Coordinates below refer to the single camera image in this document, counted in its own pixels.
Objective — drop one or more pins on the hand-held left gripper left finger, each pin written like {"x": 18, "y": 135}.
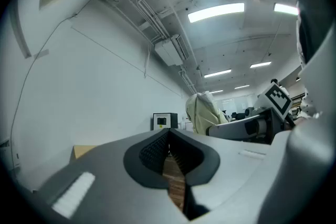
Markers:
{"x": 110, "y": 181}

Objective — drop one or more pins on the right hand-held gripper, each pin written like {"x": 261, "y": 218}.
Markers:
{"x": 277, "y": 98}

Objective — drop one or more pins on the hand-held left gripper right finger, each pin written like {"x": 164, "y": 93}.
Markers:
{"x": 231, "y": 170}

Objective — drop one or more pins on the pale green cloth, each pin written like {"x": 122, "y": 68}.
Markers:
{"x": 203, "y": 112}

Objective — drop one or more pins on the person's right forearm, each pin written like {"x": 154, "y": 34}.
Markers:
{"x": 308, "y": 106}

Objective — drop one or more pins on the wooden table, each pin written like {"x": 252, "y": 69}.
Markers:
{"x": 84, "y": 150}

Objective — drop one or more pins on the grey equipment cabinet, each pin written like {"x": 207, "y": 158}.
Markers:
{"x": 164, "y": 120}

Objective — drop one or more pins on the white air conditioner unit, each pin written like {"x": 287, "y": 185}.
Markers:
{"x": 170, "y": 51}

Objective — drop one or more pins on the row of ceiling light strips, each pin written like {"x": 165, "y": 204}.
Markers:
{"x": 215, "y": 13}

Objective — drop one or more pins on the white ceiling conduit pipes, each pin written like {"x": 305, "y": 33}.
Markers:
{"x": 147, "y": 13}

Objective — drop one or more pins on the person's black printed top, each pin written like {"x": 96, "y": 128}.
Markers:
{"x": 312, "y": 8}

